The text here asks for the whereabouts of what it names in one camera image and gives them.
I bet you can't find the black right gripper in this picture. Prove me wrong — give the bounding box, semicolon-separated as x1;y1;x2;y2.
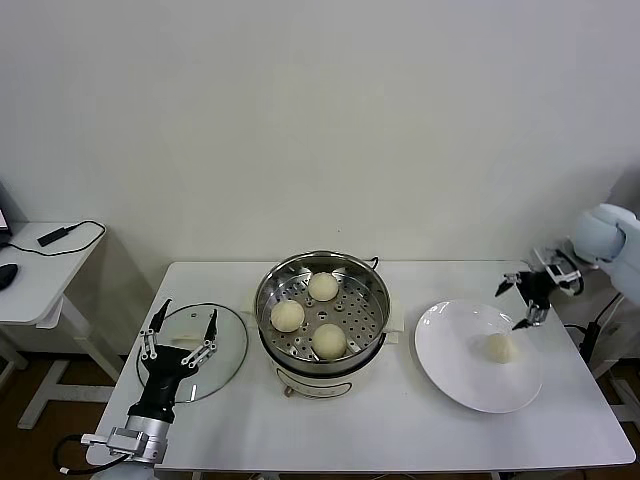
494;269;554;332

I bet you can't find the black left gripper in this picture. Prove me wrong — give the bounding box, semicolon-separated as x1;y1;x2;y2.
127;298;219;421

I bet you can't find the glass lid with white handle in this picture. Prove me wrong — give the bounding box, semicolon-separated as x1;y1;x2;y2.
136;302;250;404

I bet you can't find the white steamed baozi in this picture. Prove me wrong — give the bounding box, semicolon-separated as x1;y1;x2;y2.
270;300;306;334
312;323;348;360
469;332;524;366
307;272;340;303

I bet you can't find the perforated steel steamer basket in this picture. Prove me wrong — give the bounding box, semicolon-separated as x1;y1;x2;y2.
254;251;392;374

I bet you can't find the white round plate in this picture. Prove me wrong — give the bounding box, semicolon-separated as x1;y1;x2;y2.
414;298;545;415

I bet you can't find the white side table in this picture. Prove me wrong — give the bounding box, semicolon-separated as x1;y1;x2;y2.
0;221;126;431

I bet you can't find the black adapter box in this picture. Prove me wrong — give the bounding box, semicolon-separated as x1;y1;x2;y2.
37;225;69;246

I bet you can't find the dark laptop screen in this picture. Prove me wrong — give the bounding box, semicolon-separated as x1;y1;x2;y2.
0;179;15;251

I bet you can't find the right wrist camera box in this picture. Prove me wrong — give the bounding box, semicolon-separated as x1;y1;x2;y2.
532;247;585;297

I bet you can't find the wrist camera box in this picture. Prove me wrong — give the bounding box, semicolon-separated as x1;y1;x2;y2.
81;426;151;461
532;247;585;297

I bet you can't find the black cable with adapter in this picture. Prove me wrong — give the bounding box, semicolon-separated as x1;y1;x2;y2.
564;292;626;362

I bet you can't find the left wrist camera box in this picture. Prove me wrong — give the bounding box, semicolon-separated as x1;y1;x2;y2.
81;426;151;461

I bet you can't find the thin black desk cable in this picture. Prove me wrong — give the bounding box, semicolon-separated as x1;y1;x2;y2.
0;218;108;257

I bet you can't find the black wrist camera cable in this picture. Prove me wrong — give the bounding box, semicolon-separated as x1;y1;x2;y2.
53;434;126;476

